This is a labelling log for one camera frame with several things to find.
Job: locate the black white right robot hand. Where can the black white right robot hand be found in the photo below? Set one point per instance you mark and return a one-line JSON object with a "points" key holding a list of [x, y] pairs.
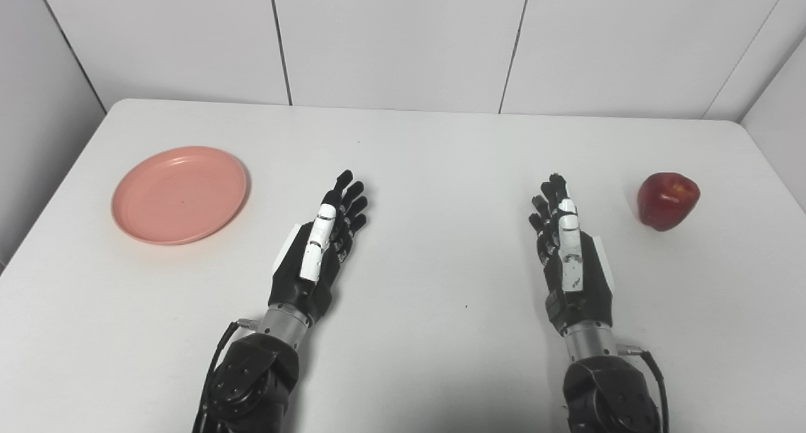
{"points": [[589, 288]]}

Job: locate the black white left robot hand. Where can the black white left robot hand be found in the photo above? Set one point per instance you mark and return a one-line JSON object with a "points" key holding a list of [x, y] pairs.
{"points": [[296, 282]]}

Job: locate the red apple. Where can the red apple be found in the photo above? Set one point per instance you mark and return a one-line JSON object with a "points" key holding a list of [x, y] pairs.
{"points": [[666, 200]]}

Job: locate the pink round plate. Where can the pink round plate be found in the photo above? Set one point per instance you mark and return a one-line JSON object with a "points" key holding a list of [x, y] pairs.
{"points": [[179, 194]]}

